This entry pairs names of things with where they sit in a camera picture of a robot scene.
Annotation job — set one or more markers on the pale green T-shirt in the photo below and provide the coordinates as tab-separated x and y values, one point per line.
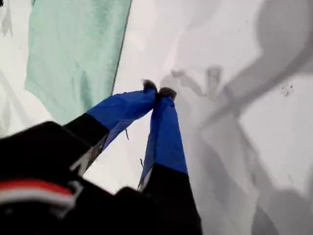
73	49

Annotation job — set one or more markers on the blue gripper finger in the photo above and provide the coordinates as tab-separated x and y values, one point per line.
166	137
122	107

